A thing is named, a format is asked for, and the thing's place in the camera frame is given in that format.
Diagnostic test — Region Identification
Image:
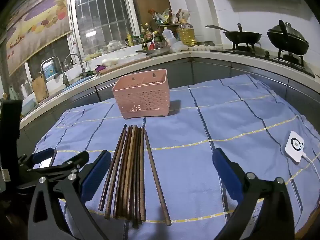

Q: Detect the pink plastic chopstick basket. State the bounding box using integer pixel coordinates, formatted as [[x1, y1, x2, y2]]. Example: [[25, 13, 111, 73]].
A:
[[112, 69, 170, 119]]

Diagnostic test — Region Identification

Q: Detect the white cable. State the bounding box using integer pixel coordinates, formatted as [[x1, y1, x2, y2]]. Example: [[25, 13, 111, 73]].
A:
[[301, 152, 320, 178]]

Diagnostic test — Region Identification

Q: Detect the large yellow oil bottle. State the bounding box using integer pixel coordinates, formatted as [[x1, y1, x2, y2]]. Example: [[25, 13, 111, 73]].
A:
[[177, 23, 198, 46]]

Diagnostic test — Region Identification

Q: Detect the gas stove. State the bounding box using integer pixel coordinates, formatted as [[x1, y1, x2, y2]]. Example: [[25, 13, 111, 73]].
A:
[[210, 42, 315, 78]]

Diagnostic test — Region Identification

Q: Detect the black wok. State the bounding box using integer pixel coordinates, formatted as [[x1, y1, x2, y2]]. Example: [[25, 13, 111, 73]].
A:
[[205, 24, 262, 44]]

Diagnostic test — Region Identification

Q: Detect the blue box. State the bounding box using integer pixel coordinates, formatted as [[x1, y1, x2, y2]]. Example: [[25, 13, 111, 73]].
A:
[[41, 60, 57, 77]]

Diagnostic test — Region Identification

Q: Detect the fruit print wall poster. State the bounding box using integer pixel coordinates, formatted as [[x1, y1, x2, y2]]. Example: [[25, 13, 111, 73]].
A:
[[5, 0, 73, 76]]

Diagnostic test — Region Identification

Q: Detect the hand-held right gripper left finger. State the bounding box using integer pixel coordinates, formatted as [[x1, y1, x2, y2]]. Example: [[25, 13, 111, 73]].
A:
[[27, 150, 112, 240]]

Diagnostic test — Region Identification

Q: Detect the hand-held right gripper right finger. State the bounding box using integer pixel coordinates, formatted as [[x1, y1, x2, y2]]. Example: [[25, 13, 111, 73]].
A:
[[212, 148, 295, 240]]

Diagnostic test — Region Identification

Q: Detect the black pot with lid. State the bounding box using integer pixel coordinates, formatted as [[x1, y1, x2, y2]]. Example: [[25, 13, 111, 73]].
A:
[[266, 20, 310, 55]]

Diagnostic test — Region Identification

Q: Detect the white square device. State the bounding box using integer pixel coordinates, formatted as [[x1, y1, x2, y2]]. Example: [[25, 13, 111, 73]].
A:
[[285, 130, 306, 165]]

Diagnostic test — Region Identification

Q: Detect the blue checked cloth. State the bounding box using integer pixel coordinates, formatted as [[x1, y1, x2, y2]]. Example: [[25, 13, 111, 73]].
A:
[[34, 74, 320, 240]]

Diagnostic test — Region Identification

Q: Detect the barred kitchen window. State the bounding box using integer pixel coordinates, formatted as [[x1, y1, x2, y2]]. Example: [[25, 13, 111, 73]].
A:
[[67, 0, 140, 63]]

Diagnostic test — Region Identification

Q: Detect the row of sauce bottles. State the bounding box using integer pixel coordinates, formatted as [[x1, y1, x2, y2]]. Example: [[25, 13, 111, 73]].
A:
[[125, 23, 167, 50]]

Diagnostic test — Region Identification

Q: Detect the tray of eggs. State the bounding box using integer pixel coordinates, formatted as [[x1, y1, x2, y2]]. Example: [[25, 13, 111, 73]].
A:
[[187, 44, 217, 52]]

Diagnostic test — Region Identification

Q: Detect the steel kitchen faucet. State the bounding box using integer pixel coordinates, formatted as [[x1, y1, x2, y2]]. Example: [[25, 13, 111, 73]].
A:
[[40, 56, 71, 88], [64, 53, 87, 77]]

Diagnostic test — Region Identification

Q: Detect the bundle of wooden chopsticks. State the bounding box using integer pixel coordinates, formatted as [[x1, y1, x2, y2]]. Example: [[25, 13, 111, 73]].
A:
[[99, 124, 172, 229]]

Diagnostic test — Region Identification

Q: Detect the white plastic jug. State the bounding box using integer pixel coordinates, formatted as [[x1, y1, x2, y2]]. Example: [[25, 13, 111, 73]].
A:
[[162, 29, 177, 46]]

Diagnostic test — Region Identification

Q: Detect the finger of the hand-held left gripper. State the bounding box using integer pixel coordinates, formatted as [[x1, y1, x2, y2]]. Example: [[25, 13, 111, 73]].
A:
[[17, 151, 90, 188], [24, 148, 58, 171]]

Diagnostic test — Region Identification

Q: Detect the person's left forearm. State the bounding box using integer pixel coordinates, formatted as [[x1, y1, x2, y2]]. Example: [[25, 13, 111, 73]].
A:
[[0, 197, 29, 240]]

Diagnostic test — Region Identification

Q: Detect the pile of food packets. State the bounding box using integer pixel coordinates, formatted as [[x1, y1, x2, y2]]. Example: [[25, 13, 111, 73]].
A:
[[147, 8, 190, 26]]

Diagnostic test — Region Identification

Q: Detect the long wooden cutting board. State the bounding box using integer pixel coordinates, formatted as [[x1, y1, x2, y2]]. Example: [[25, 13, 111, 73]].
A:
[[99, 56, 152, 75]]

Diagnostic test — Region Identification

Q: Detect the upright wooden cutting board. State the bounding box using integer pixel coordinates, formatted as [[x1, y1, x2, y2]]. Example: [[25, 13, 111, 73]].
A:
[[31, 76, 50, 103]]

